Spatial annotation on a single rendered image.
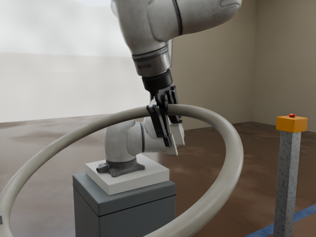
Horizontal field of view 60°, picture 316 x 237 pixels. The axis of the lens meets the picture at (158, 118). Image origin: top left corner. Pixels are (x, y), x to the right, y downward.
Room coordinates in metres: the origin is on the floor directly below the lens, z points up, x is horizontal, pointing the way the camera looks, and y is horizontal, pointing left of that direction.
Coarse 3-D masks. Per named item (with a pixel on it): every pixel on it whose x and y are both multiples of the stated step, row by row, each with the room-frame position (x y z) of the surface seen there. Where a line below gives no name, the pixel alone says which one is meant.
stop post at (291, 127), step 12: (276, 120) 1.61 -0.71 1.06; (288, 120) 1.54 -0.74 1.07; (300, 120) 1.53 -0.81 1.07; (288, 132) 1.55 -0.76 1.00; (300, 132) 1.56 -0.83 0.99; (288, 144) 1.55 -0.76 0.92; (288, 156) 1.54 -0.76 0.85; (288, 168) 1.54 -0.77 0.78; (288, 180) 1.53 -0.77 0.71; (276, 192) 1.60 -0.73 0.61; (288, 192) 1.54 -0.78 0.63; (276, 204) 1.59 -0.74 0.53; (288, 204) 1.54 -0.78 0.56; (276, 216) 1.59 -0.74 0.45; (288, 216) 1.54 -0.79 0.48; (276, 228) 1.58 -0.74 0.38; (288, 228) 1.55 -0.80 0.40
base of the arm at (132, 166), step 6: (108, 162) 1.28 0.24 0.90; (126, 162) 1.27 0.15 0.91; (132, 162) 1.29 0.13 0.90; (96, 168) 1.27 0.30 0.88; (102, 168) 1.26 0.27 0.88; (108, 168) 1.27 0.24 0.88; (114, 168) 1.26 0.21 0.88; (120, 168) 1.26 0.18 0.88; (126, 168) 1.27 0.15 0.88; (132, 168) 1.28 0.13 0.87; (138, 168) 1.30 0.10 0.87; (144, 168) 1.31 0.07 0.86; (114, 174) 1.22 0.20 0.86; (120, 174) 1.24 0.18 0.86
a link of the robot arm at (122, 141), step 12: (132, 120) 1.30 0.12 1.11; (108, 132) 1.27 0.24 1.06; (120, 132) 1.25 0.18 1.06; (132, 132) 1.27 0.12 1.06; (108, 144) 1.27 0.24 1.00; (120, 144) 1.25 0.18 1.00; (132, 144) 1.27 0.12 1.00; (108, 156) 1.28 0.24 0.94; (120, 156) 1.26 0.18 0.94; (132, 156) 1.29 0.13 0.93
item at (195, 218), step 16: (128, 112) 0.74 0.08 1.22; (144, 112) 0.73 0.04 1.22; (176, 112) 0.69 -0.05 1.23; (192, 112) 0.65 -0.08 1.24; (208, 112) 0.61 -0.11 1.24; (80, 128) 0.72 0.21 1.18; (96, 128) 0.73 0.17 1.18; (224, 128) 0.53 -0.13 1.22; (64, 144) 0.68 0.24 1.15; (240, 144) 0.47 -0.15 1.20; (32, 160) 0.61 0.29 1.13; (240, 160) 0.43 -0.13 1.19; (16, 176) 0.56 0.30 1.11; (224, 176) 0.39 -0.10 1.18; (16, 192) 0.52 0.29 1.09; (208, 192) 0.37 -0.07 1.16; (224, 192) 0.37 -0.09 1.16; (0, 208) 0.46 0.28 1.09; (192, 208) 0.35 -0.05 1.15; (208, 208) 0.35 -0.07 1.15; (0, 224) 0.42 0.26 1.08; (176, 224) 0.33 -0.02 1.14; (192, 224) 0.33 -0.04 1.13
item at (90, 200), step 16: (80, 176) 1.36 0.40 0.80; (80, 192) 1.27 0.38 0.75; (96, 192) 1.17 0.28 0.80; (128, 192) 1.17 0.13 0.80; (144, 192) 1.18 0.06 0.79; (160, 192) 1.23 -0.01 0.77; (80, 208) 1.29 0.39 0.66; (96, 208) 1.08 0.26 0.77; (112, 208) 1.10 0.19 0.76; (128, 208) 1.14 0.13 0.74; (144, 208) 1.18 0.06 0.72; (160, 208) 1.23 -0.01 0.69; (80, 224) 1.30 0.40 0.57; (96, 224) 1.09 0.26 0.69; (112, 224) 1.10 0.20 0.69; (128, 224) 1.14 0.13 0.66; (144, 224) 1.18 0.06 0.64; (160, 224) 1.23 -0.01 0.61
